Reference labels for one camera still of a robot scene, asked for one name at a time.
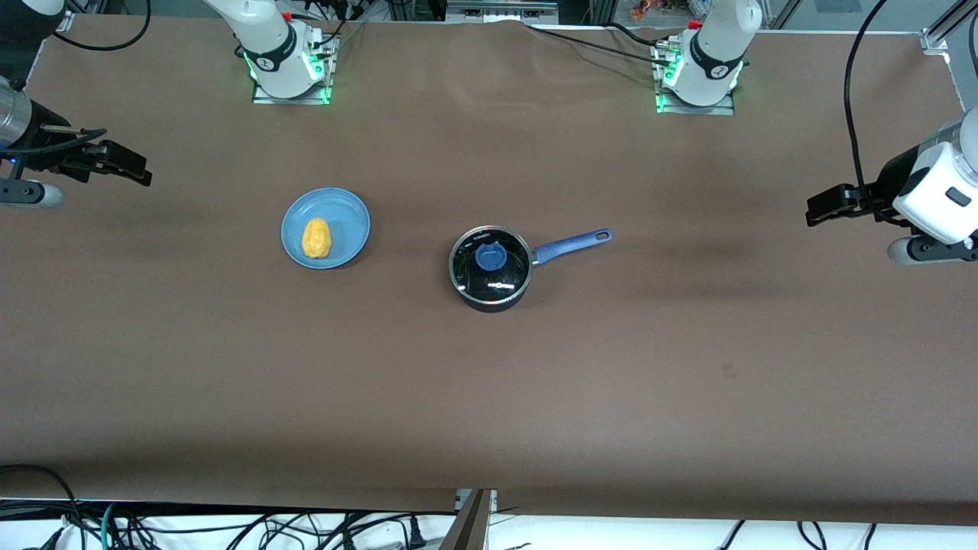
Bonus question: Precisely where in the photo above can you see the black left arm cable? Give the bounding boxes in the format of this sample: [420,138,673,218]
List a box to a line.
[843,0,899,224]

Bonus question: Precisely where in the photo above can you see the glass lid with blue knob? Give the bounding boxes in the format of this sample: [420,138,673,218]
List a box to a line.
[449,226,533,300]

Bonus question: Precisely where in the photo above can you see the blue round plate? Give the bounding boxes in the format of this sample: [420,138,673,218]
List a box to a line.
[280,187,371,270]

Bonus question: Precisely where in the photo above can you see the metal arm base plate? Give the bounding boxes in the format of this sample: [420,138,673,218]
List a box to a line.
[251,29,338,106]
[653,38,737,116]

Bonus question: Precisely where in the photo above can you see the black looped floor cable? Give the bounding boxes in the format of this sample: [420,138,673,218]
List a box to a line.
[0,464,86,550]

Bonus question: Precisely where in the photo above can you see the aluminium frame corner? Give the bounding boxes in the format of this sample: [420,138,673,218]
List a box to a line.
[919,0,978,56]

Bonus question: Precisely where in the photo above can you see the black cable on table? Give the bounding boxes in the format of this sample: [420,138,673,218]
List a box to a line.
[526,21,673,68]

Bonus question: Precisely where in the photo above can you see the yellow potato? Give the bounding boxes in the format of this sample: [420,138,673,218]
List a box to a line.
[301,218,333,260]

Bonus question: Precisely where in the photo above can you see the aluminium profile post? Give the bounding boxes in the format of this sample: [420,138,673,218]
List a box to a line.
[438,489,499,550]

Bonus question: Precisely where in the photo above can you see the grey metal device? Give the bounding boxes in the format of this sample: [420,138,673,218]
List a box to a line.
[446,0,560,25]

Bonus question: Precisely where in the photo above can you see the brown paper table cover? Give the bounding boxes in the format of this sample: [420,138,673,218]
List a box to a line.
[0,14,978,528]

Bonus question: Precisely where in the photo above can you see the black pot with blue handle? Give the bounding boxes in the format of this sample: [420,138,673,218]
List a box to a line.
[449,227,614,314]

